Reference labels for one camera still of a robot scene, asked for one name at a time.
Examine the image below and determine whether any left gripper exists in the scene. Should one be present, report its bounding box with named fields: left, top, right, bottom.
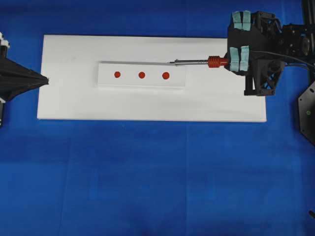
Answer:
left=0, top=31, right=51, bottom=128

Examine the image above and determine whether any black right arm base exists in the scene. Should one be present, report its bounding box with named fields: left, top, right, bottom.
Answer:
left=298, top=83, right=315, bottom=146

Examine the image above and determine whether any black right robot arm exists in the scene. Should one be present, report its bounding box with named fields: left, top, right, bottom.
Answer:
left=224, top=10, right=315, bottom=96

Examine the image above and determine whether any black soldering iron cable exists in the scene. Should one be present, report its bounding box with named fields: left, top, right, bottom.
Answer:
left=248, top=50, right=315, bottom=72

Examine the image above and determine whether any black aluminium frame post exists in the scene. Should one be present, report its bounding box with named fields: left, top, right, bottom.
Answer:
left=302, top=0, right=315, bottom=24

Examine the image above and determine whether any white raised strip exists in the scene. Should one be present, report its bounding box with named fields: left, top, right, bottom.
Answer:
left=97, top=61, right=187, bottom=90

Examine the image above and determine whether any white foam board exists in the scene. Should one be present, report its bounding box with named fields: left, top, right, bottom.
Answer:
left=37, top=35, right=267, bottom=122

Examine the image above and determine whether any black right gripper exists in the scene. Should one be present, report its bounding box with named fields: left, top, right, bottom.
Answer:
left=224, top=10, right=311, bottom=96

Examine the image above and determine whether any black object bottom right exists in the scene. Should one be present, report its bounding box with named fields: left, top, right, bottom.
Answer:
left=309, top=210, right=315, bottom=219

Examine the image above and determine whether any red handled soldering iron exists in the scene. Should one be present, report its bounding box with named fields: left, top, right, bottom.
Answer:
left=170, top=56, right=229, bottom=68

